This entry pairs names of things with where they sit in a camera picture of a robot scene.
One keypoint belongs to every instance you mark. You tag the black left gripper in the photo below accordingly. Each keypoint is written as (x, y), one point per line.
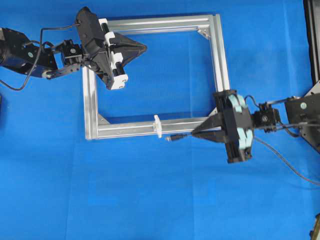
(100, 44)

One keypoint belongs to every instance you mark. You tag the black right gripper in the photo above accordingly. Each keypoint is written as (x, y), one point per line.
(234, 117)

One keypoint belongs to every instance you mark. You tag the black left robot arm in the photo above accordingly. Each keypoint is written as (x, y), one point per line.
(40, 59)

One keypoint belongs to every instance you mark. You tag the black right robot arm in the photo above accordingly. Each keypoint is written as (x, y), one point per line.
(303, 113)

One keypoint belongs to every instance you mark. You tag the white zip tie loop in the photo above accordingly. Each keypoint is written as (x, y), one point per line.
(157, 126)

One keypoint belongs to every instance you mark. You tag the blue table cloth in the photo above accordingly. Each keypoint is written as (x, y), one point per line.
(56, 185)

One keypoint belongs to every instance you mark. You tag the aluminium extrusion frame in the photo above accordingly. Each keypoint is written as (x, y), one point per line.
(186, 56)

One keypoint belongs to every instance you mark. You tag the black frame upright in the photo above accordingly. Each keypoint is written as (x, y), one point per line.
(312, 20)

